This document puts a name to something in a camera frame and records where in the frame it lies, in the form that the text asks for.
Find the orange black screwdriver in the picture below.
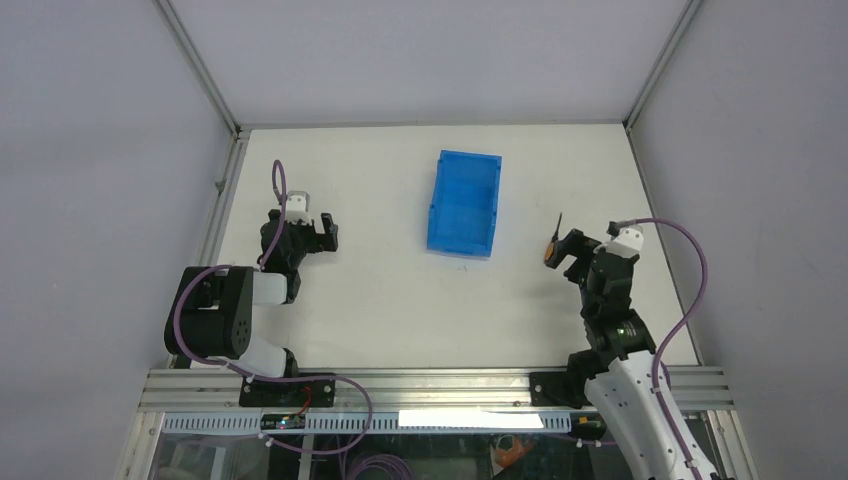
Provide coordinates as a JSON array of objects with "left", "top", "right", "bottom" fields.
[{"left": 544, "top": 213, "right": 563, "bottom": 269}]

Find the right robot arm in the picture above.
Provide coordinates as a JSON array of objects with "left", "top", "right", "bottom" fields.
[{"left": 545, "top": 227, "right": 720, "bottom": 479}]

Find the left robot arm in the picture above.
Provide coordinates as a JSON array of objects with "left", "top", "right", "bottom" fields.
[{"left": 164, "top": 209, "right": 338, "bottom": 380}]

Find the blue plastic bin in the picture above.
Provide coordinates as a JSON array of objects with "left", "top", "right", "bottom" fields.
[{"left": 426, "top": 150, "right": 502, "bottom": 258}]

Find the orange object under table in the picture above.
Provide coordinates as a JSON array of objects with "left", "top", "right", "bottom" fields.
[{"left": 491, "top": 434, "right": 536, "bottom": 470}]

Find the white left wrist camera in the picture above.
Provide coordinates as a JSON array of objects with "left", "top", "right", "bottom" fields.
[{"left": 285, "top": 191, "right": 313, "bottom": 225}]

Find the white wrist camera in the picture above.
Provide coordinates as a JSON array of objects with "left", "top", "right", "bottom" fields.
[
  {"left": 598, "top": 222, "right": 644, "bottom": 259},
  {"left": 285, "top": 191, "right": 313, "bottom": 225}
]

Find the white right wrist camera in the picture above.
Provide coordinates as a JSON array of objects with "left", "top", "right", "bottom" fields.
[{"left": 598, "top": 222, "right": 644, "bottom": 259}]

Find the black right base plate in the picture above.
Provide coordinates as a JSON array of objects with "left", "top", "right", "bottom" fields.
[{"left": 529, "top": 371, "right": 591, "bottom": 409}]

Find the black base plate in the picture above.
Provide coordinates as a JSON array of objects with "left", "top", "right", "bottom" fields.
[
  {"left": 529, "top": 371, "right": 591, "bottom": 409},
  {"left": 238, "top": 374, "right": 336, "bottom": 408}
]

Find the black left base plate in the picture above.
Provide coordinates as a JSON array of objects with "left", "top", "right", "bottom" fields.
[{"left": 238, "top": 374, "right": 336, "bottom": 408}]

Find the aluminium front frame rail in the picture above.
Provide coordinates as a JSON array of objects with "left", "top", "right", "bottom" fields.
[{"left": 137, "top": 366, "right": 735, "bottom": 413}]

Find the purple cable coil below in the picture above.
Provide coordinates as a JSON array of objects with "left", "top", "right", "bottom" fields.
[{"left": 341, "top": 453, "right": 416, "bottom": 480}]

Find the white slotted cable duct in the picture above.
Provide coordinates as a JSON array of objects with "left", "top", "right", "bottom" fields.
[{"left": 162, "top": 410, "right": 594, "bottom": 436}]

